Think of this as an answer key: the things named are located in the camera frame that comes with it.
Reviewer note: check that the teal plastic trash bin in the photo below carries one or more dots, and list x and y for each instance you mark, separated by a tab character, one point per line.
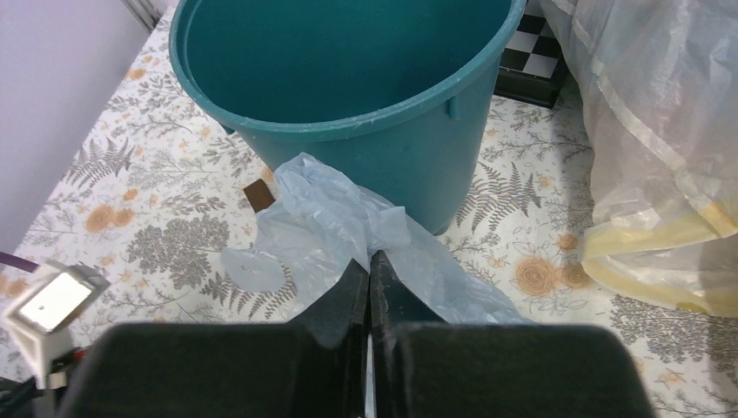
394	94

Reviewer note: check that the light blue plastic trash bag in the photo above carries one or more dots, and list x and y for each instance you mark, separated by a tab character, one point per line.
322	221

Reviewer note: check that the yellowish crumpled plastic bag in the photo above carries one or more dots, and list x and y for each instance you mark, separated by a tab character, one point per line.
658	81

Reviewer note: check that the small brown block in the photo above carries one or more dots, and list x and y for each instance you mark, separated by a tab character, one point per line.
259	195

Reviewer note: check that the black white checkered board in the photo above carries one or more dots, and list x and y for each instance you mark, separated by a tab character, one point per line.
532	67

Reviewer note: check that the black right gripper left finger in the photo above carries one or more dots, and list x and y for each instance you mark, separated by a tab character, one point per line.
309	366

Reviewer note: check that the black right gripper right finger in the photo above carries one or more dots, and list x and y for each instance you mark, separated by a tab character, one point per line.
424	366

